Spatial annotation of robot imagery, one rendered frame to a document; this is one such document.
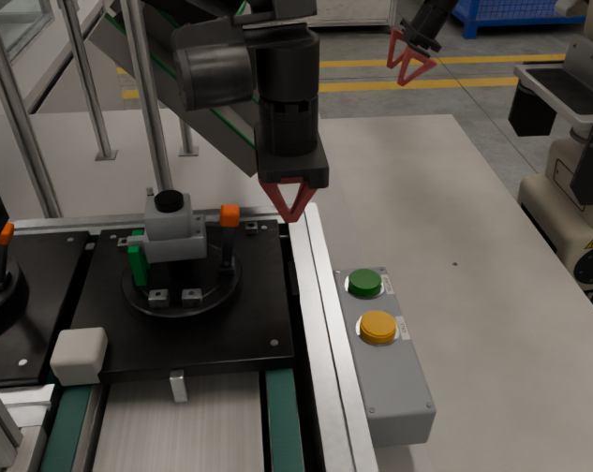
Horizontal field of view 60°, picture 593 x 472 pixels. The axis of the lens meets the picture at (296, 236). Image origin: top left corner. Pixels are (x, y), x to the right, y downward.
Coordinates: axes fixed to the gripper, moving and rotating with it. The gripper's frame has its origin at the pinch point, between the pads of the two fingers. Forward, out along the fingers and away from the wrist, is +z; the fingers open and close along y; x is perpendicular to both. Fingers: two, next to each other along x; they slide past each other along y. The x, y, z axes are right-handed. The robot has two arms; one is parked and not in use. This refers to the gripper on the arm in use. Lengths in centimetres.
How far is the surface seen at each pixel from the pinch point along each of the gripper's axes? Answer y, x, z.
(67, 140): -60, -43, 20
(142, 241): 1.1, -16.3, 1.1
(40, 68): -105, -61, 21
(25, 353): 9.3, -28.6, 8.2
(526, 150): -189, 149, 110
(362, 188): -33.8, 16.8, 20.5
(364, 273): 1.5, 8.7, 8.6
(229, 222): 1.6, -6.8, -0.9
